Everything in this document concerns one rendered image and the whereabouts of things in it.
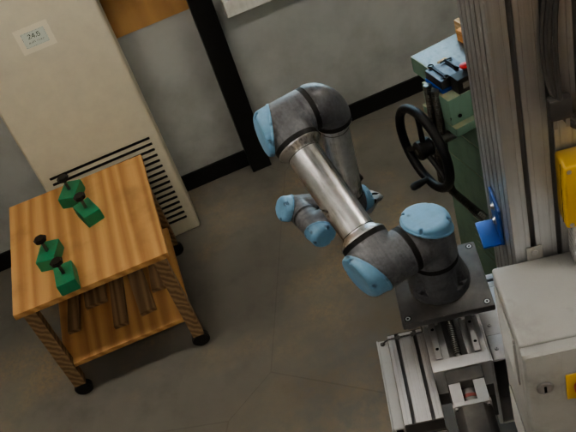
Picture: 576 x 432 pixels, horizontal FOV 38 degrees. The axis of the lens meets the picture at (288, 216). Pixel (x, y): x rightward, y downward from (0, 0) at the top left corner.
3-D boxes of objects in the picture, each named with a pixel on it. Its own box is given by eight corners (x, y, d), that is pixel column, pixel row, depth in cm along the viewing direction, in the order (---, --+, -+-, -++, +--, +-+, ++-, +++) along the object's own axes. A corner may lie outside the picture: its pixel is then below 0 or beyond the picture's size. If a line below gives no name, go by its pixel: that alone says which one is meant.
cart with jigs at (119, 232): (66, 293, 366) (-5, 186, 325) (185, 244, 369) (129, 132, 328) (78, 405, 316) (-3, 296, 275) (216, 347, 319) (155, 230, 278)
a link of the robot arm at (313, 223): (345, 215, 225) (324, 194, 233) (310, 236, 223) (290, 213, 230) (350, 234, 231) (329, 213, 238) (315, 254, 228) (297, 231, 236)
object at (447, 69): (425, 81, 243) (423, 66, 239) (457, 65, 245) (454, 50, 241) (451, 99, 233) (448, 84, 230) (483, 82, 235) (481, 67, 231)
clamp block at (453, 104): (424, 105, 250) (420, 81, 244) (462, 86, 252) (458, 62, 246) (453, 127, 238) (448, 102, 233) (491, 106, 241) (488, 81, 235)
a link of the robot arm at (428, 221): (469, 254, 194) (461, 213, 186) (423, 283, 192) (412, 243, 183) (438, 229, 203) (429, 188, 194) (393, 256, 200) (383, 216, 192)
